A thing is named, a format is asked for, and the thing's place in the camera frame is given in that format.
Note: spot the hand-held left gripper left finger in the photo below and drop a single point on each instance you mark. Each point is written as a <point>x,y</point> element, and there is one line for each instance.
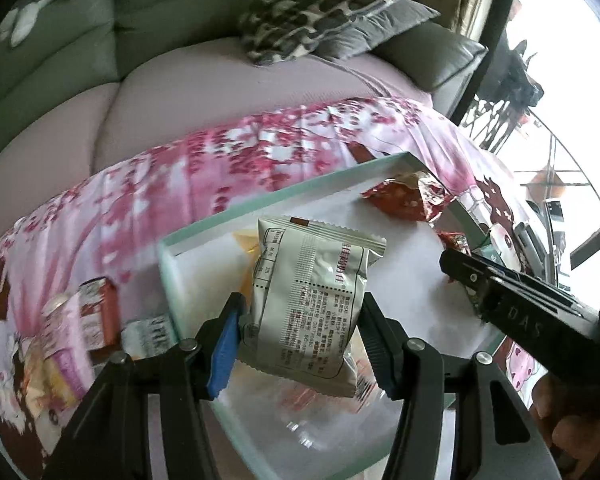
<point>225,342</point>

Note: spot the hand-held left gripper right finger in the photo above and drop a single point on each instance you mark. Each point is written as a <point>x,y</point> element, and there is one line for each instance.
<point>380,347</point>

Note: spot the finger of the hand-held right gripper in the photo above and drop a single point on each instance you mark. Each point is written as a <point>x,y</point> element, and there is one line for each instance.
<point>467,277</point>

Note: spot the small red snack packet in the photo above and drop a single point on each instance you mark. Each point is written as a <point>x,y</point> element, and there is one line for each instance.
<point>455,242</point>

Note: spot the shallow teal cardboard box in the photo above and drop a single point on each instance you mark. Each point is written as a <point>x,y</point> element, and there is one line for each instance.
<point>420,280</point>

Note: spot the gold cake packet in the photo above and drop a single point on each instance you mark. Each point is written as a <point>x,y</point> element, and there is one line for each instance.
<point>245,247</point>

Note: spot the brown biscuit packet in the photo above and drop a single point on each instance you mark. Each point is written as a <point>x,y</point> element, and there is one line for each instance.
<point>100,310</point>

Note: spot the person's right hand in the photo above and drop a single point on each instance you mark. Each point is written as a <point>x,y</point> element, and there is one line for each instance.
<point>572,435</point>

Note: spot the grey device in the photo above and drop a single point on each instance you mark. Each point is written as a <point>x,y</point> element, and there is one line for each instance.
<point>525,237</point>

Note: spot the green and white snack packet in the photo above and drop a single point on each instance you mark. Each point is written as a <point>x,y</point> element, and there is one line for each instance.
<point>147,335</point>

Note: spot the black metal railing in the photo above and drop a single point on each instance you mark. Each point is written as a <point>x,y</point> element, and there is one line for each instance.
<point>495,120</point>

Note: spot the pink printed blanket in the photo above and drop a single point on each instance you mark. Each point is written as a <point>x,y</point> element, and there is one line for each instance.
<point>180,180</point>

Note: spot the pink sofa seat cover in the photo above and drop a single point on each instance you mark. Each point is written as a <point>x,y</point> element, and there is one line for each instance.
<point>205,90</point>

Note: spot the grey pillow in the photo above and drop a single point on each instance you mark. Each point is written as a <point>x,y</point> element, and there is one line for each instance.
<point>395,22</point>

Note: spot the black and white patterned pillow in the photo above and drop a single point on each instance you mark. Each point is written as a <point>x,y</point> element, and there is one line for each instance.
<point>320,5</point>

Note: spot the green sofa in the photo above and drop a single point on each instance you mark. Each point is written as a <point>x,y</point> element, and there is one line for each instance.
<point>145,5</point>

